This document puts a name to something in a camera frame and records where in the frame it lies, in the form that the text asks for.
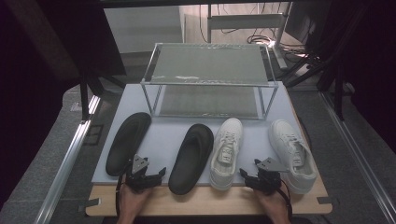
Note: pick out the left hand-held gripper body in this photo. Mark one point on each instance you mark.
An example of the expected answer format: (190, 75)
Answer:
(139, 181)

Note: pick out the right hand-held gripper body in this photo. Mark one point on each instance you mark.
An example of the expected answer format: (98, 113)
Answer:
(267, 180)

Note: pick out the white sneaker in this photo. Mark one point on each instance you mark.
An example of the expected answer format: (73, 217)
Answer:
(226, 154)
(294, 157)

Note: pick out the black slipper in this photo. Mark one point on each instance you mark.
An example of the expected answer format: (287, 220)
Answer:
(191, 158)
(127, 144)

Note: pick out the metal two-tier shoe rack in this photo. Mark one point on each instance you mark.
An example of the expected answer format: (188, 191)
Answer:
(208, 67)

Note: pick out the person's left hand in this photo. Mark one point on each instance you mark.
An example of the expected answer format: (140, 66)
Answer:
(134, 203)

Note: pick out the person's right hand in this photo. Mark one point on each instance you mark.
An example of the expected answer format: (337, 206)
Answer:
(274, 207)

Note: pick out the pale blue table mat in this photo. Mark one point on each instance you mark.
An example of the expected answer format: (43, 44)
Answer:
(165, 137)

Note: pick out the black tape strip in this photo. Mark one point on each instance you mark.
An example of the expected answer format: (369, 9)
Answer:
(324, 200)

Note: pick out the black metal stand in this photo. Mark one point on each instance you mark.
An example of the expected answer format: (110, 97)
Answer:
(337, 93)
(84, 96)

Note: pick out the aluminium floor rail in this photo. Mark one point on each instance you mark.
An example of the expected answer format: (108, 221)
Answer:
(358, 155)
(67, 168)

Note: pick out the white metal desk frame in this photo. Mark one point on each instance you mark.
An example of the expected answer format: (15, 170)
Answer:
(246, 21)

